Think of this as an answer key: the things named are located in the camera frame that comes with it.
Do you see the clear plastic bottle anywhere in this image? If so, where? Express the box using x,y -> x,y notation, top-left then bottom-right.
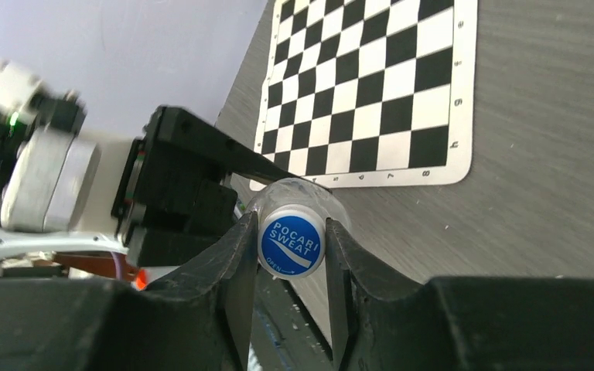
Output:
247,178 -> 353,244

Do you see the blue Pocari Sweat cap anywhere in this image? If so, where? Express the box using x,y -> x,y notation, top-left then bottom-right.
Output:
258,204 -> 325,280

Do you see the black white chessboard mat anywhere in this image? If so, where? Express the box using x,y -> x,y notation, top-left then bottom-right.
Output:
253,0 -> 478,189

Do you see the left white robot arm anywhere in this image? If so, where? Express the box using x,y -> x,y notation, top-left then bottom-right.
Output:
0,59 -> 289,288

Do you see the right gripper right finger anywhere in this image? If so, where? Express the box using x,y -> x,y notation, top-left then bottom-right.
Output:
326,220 -> 594,370

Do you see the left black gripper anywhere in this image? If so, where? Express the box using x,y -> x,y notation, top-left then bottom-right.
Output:
111,106 -> 295,268

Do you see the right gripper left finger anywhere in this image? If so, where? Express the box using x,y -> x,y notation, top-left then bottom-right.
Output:
0,213 -> 258,370

